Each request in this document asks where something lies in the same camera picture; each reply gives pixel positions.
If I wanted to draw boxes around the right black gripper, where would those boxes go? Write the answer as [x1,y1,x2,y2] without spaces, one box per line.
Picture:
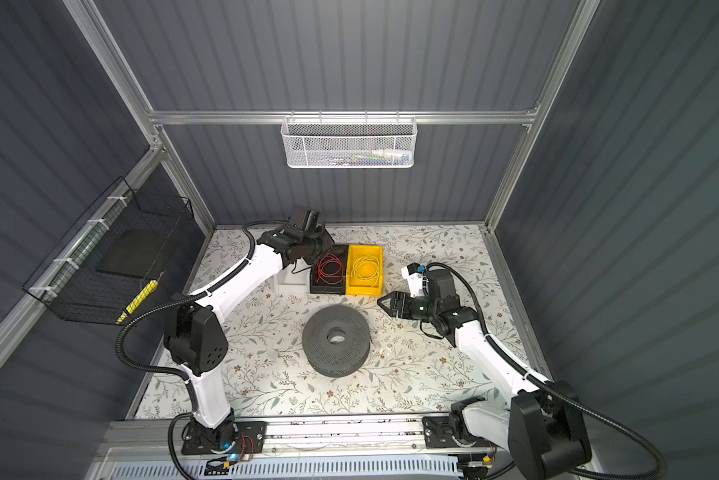
[378,291,439,322]

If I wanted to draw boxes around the red cable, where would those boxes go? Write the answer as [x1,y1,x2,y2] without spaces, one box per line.
[314,251,346,286]

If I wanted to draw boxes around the grey perforated spool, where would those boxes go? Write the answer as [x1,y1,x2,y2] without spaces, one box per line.
[301,305,371,378]

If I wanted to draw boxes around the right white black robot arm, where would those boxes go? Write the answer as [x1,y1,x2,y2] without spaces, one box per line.
[377,291,593,479]

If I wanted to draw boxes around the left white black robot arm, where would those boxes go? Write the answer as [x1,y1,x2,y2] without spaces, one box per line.
[164,211,334,453]

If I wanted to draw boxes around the white plastic bin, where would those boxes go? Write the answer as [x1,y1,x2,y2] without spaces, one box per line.
[273,264,310,294]

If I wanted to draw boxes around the yellow plastic bin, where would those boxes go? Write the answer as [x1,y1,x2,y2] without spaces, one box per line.
[345,244,383,297]

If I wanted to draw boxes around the black plastic bin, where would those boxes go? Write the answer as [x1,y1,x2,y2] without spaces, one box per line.
[309,244,349,295]

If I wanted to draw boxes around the items in white basket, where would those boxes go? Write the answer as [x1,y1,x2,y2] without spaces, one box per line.
[310,149,413,168]

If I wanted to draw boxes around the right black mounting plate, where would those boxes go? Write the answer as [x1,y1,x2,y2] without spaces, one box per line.
[421,416,495,449]

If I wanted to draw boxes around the black mounting plate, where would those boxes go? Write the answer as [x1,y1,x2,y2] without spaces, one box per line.
[421,416,495,449]
[181,419,267,456]

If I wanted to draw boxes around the yellow green striped item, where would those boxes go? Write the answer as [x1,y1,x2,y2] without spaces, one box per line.
[116,280,158,325]

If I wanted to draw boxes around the black flat pad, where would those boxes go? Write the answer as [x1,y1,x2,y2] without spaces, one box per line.
[96,229,166,278]

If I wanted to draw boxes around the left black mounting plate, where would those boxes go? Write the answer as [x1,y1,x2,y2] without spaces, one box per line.
[181,419,267,456]

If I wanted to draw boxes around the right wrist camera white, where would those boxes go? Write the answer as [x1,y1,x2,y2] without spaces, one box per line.
[401,262,427,297]

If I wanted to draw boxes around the yellow cable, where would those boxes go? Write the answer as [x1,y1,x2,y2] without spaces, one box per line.
[351,254,383,281]

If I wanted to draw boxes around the white wire mesh basket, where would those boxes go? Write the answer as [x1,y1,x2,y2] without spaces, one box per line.
[280,115,419,169]

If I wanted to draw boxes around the left black corrugated hose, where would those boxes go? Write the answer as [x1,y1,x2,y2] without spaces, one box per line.
[114,220,294,480]

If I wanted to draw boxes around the black corrugated hose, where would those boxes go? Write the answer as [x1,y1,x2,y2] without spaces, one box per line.
[418,261,667,480]
[114,220,294,480]

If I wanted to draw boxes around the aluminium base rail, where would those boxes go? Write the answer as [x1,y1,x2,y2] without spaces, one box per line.
[85,413,521,479]

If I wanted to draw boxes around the black wire basket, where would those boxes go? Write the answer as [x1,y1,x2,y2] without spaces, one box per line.
[23,178,193,325]

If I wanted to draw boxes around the right black corrugated hose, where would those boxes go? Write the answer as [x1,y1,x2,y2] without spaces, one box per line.
[418,261,667,480]

